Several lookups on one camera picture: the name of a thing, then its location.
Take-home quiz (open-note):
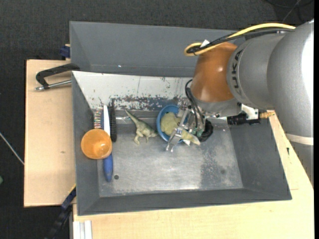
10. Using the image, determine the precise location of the black cylinder on white bracket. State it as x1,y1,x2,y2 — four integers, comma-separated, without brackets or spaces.
226,103,275,127

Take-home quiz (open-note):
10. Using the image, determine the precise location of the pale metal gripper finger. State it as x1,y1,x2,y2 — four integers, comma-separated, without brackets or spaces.
170,132,186,153
165,127,181,151

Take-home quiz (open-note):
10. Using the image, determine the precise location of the pale yellow lumpy toy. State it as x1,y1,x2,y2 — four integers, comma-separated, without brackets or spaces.
159,112,183,136

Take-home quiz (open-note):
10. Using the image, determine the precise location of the pale wood board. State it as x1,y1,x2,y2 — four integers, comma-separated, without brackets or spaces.
23,59,77,208

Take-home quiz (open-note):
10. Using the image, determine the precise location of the pale green pointed toy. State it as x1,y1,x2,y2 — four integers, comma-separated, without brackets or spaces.
181,129,201,147

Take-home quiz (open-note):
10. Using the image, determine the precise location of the orange plastic cup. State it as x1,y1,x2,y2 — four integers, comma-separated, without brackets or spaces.
80,128,113,160

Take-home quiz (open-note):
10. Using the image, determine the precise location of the blue bowl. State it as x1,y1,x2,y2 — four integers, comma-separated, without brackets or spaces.
156,104,187,143

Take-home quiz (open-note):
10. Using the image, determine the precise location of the black ring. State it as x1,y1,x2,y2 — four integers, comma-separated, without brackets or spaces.
198,119,214,142

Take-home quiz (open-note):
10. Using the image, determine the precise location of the grey metal bin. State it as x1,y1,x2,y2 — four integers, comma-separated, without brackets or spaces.
69,20,293,216

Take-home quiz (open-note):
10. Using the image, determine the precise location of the green toy dinosaur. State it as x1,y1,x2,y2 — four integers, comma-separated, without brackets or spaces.
124,109,159,145

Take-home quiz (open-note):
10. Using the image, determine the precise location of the blue and white brush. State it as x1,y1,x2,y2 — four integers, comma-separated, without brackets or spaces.
94,104,118,183

